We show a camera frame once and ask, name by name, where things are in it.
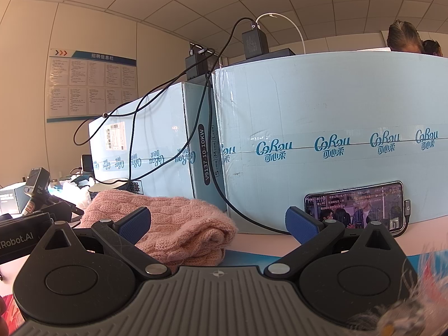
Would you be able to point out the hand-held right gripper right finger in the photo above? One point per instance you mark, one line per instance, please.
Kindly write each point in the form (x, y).
(301, 224)

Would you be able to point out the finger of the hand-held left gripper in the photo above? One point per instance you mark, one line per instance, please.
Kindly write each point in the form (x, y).
(66, 208)

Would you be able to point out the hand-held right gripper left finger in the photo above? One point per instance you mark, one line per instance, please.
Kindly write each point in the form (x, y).
(138, 220)

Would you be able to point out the pink knit sweater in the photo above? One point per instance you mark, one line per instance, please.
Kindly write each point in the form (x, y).
(182, 217)

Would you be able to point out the crumpled white tissue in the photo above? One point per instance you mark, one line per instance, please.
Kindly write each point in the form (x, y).
(75, 194)

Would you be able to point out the blue striped ceramic bowl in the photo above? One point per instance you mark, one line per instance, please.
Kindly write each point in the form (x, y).
(105, 185)

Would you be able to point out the black smartphone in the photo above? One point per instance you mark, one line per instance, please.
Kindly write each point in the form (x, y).
(360, 203)

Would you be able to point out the printed desk mat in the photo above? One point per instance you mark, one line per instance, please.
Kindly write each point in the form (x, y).
(245, 259)

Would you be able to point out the light blue labelled cardboard box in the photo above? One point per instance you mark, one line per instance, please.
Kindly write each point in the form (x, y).
(154, 119)

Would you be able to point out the fuzzy sleeve cuff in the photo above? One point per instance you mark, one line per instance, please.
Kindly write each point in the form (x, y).
(402, 318)

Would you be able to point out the black power adapter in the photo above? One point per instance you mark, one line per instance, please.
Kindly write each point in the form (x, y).
(255, 43)
(199, 64)

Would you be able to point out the wall poster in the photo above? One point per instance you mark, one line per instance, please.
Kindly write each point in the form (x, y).
(91, 87)

